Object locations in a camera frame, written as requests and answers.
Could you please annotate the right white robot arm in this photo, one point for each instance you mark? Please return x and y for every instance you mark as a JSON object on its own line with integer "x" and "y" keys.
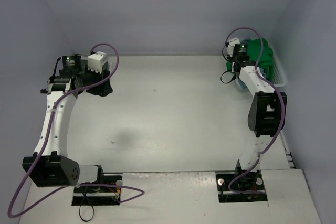
{"x": 268, "y": 108}

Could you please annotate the white laundry basket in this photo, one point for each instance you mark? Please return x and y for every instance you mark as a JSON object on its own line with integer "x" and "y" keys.
{"x": 269, "y": 63}

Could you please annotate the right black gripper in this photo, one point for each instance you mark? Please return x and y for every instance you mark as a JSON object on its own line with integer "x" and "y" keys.
{"x": 230, "y": 67}

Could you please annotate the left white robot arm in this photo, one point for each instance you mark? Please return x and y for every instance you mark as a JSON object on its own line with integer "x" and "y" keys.
{"x": 49, "y": 165}

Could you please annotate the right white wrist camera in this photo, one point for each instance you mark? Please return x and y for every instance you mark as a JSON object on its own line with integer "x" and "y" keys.
{"x": 231, "y": 44}

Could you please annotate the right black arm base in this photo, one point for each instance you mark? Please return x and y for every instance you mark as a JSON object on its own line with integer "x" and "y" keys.
{"x": 238, "y": 186}

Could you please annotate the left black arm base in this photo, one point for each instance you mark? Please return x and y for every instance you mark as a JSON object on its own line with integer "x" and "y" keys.
{"x": 96, "y": 196}

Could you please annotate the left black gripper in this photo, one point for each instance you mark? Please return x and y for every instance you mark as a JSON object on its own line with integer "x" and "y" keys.
{"x": 100, "y": 85}

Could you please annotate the blue t shirt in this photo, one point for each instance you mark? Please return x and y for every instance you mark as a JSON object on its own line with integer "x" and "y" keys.
{"x": 239, "y": 83}

